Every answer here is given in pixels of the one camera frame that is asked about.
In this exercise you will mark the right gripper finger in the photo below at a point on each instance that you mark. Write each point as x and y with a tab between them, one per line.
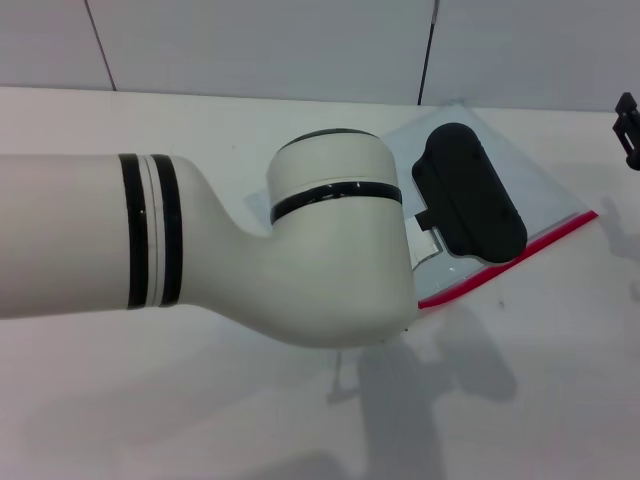
631	125

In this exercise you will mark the clear red-zip document bag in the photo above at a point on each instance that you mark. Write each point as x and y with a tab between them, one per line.
545	200

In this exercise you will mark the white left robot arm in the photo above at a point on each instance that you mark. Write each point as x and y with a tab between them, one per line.
300	260

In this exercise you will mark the thin black wall joint strip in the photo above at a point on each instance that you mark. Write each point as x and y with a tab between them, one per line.
426	60

